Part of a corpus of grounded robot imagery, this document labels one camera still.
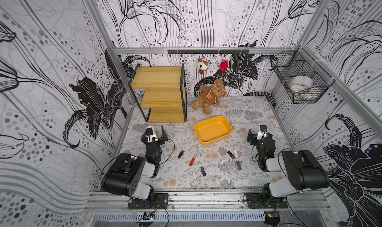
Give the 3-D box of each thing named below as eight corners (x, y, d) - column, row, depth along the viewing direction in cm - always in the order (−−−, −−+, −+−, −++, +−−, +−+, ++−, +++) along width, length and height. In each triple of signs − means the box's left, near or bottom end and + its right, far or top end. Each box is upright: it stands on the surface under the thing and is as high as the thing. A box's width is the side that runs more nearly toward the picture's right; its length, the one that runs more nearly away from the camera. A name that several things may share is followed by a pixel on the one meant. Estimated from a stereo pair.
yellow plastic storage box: (200, 148, 94) (201, 144, 89) (193, 127, 104) (193, 122, 99) (234, 138, 98) (236, 134, 93) (224, 119, 108) (225, 114, 103)
